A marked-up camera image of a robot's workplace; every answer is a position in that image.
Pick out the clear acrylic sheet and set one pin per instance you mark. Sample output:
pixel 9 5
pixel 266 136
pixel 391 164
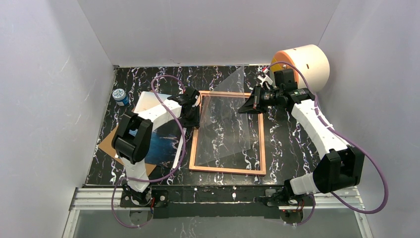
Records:
pixel 223 132

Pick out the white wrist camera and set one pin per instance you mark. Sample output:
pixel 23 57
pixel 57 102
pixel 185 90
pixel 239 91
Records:
pixel 197 100
pixel 266 81

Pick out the landscape photo print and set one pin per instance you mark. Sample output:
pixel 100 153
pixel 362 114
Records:
pixel 164 145

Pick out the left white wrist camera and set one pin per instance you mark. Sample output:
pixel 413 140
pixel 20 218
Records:
pixel 197 100

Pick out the white cylindrical drawer unit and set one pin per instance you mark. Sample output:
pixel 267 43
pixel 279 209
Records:
pixel 311 61

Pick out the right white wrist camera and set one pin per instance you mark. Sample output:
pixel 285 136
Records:
pixel 266 81

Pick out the pink wooden picture frame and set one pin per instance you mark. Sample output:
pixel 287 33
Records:
pixel 250 162

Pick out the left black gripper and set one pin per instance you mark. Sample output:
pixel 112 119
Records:
pixel 192 113

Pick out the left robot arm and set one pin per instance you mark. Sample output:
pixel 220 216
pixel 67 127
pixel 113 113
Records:
pixel 133 137

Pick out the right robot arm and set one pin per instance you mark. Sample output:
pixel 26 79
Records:
pixel 341 164

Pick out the blue lidded small jar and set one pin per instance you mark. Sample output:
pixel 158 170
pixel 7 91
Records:
pixel 120 96

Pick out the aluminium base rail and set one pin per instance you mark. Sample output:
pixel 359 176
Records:
pixel 182 211

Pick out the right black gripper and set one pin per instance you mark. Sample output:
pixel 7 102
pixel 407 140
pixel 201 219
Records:
pixel 258 99

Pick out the brown cardboard backing board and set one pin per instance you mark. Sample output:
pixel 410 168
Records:
pixel 106 147

